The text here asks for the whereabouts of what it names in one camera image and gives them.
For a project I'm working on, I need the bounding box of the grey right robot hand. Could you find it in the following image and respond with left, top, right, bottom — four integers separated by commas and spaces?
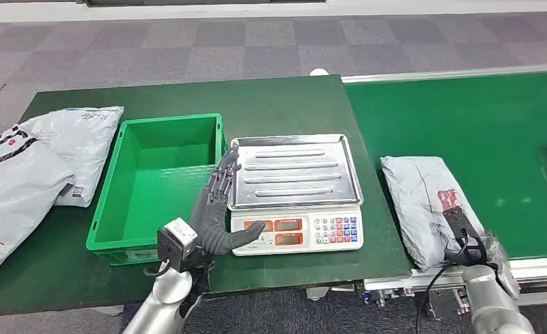
482, 229, 510, 271

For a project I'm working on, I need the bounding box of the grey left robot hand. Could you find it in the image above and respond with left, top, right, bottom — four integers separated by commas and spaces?
188, 144, 267, 257

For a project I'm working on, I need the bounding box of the grey parcel red print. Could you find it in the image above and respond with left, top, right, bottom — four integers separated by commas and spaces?
379, 155, 486, 271

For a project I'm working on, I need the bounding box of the green plastic crate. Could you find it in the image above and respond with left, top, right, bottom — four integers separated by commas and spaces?
86, 113, 228, 267

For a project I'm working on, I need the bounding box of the white electronic scale steel tray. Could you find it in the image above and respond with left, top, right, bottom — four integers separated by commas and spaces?
227, 134, 365, 257

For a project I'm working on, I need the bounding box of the grey mailer bag small label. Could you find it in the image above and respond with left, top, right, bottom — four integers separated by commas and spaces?
19, 106, 125, 208

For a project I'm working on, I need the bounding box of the large grey bag black print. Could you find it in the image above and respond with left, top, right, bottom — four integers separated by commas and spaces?
0, 124, 77, 286

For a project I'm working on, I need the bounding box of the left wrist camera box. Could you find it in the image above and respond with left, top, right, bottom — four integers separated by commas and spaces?
157, 218, 199, 273

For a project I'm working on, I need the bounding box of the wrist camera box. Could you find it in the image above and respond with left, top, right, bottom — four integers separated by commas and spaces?
157, 218, 199, 273
442, 206, 489, 267

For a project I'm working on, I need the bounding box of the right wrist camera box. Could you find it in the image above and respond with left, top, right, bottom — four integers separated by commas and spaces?
442, 206, 489, 267

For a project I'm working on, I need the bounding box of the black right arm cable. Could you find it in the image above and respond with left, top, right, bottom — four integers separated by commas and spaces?
413, 232, 470, 334

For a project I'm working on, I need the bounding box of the green conveyor belt aluminium frame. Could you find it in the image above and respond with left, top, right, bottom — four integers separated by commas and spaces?
341, 63, 547, 319

